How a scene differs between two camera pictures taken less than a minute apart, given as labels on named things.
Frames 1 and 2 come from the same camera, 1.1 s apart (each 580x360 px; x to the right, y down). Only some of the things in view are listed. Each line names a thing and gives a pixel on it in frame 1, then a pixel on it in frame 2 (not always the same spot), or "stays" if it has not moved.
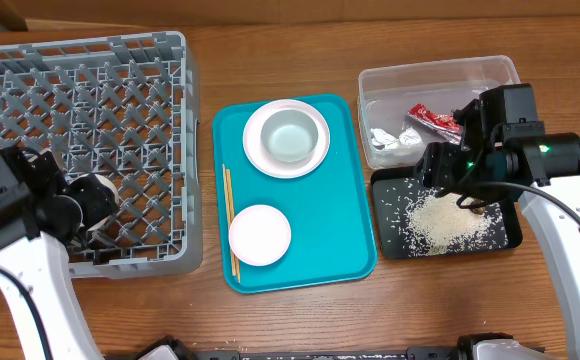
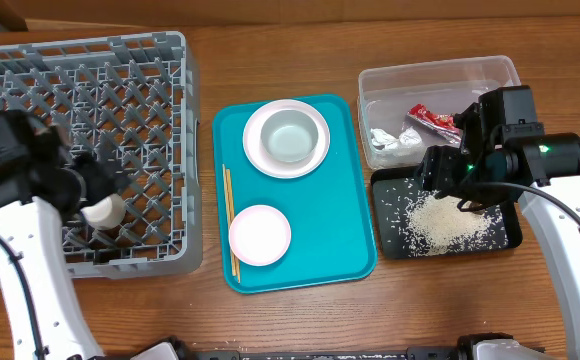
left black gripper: x=96 y=206 -> x=102 y=179
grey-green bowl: x=289 y=135 stays
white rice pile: x=437 y=225 stays
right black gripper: x=437 y=165 stays
